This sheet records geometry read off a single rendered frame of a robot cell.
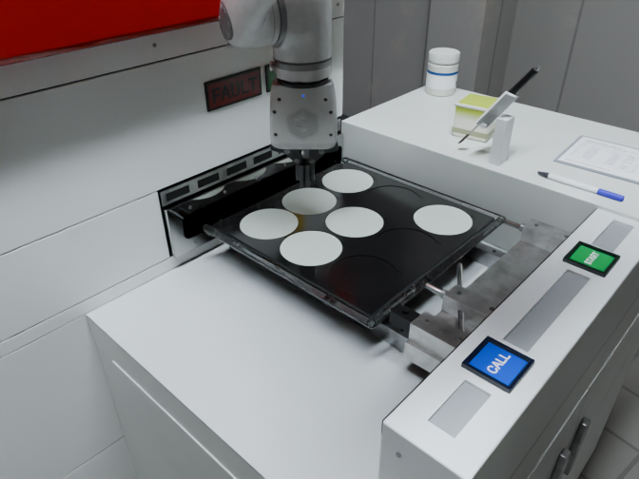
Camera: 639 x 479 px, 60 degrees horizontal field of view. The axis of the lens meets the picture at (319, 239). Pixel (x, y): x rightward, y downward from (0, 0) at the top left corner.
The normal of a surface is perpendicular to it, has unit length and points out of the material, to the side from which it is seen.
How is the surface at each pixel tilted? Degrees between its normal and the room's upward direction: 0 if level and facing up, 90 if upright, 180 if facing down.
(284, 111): 89
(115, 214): 90
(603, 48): 90
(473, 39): 90
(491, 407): 0
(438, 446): 0
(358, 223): 0
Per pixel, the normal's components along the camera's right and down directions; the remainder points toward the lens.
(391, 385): 0.00, -0.83
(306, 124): -0.04, 0.55
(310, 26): 0.36, 0.51
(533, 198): -0.68, 0.41
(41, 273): 0.73, 0.37
